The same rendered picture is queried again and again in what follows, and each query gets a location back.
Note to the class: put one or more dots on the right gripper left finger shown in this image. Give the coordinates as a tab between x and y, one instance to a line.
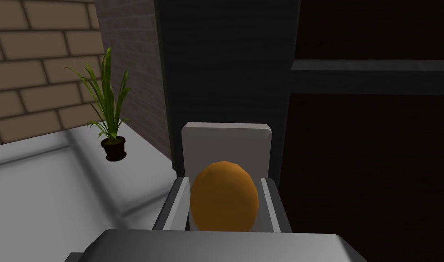
175	209

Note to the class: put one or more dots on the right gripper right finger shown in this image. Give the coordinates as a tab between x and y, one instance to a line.
273	209

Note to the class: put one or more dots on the orange egg-shaped thing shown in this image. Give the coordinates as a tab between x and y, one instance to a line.
224	198

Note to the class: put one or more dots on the pale grey flat block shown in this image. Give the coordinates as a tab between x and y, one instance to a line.
225	143

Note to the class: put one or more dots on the green plant in dark pot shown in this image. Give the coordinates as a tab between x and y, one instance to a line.
111	109

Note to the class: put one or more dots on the dark tall cupboard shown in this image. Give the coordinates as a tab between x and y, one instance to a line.
225	62

